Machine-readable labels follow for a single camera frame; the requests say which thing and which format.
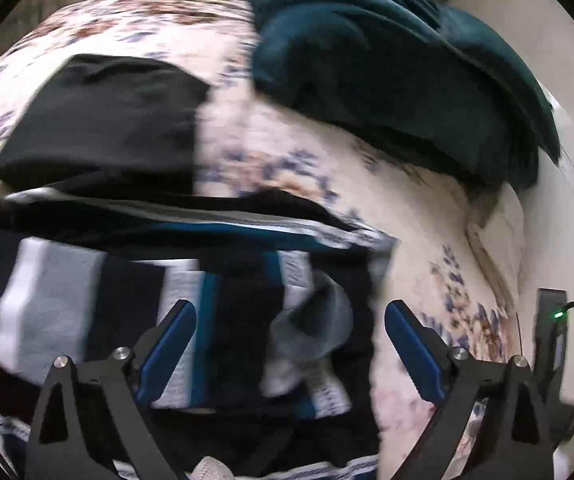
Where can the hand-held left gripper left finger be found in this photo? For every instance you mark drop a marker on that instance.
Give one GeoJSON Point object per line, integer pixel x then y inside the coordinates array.
{"type": "Point", "coordinates": [166, 352]}

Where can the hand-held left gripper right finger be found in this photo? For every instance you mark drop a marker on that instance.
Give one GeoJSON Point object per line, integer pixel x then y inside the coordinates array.
{"type": "Point", "coordinates": [413, 347]}

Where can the grey white small garment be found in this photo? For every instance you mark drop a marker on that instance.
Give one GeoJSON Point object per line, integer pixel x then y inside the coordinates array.
{"type": "Point", "coordinates": [312, 332]}

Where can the navy white striped garment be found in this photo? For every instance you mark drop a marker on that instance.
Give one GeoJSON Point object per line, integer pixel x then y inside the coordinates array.
{"type": "Point", "coordinates": [57, 285]}

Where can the white knitted cloth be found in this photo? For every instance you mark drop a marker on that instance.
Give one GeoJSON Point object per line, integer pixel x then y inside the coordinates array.
{"type": "Point", "coordinates": [212, 469]}

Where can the black charger with green light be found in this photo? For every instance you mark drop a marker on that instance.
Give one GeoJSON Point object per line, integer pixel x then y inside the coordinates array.
{"type": "Point", "coordinates": [547, 340]}

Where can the floral plush blanket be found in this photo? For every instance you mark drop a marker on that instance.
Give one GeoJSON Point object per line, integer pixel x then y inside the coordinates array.
{"type": "Point", "coordinates": [272, 145]}

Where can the black folded garment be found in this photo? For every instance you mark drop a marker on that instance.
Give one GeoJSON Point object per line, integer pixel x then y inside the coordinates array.
{"type": "Point", "coordinates": [107, 120]}

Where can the dark teal fleece blanket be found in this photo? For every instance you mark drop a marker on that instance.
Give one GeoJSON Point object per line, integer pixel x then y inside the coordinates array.
{"type": "Point", "coordinates": [392, 70]}

